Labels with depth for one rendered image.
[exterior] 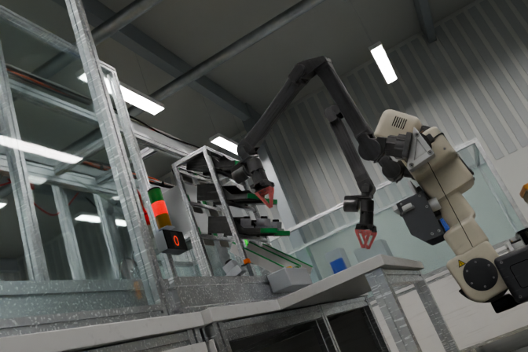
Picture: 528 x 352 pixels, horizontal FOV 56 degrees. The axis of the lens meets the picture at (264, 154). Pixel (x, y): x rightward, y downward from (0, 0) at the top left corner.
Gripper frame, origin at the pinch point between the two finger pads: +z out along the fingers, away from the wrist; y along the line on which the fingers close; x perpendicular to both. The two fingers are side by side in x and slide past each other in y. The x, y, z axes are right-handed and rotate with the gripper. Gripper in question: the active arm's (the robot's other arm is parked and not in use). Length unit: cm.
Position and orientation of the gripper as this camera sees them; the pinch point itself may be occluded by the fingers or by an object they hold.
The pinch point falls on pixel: (269, 205)
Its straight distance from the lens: 191.2
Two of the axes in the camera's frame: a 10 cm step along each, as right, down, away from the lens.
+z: 3.4, 8.7, -3.6
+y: -4.0, -2.1, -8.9
